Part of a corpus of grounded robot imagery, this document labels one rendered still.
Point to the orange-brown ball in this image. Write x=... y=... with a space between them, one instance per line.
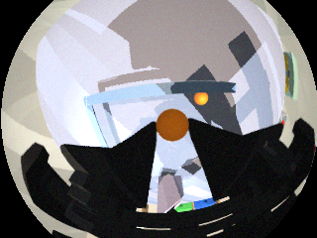
x=172 y=125

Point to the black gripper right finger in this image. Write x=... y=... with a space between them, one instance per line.
x=225 y=155

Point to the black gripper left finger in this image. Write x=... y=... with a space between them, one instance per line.
x=129 y=164

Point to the orange translucent ball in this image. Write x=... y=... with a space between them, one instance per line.
x=200 y=97

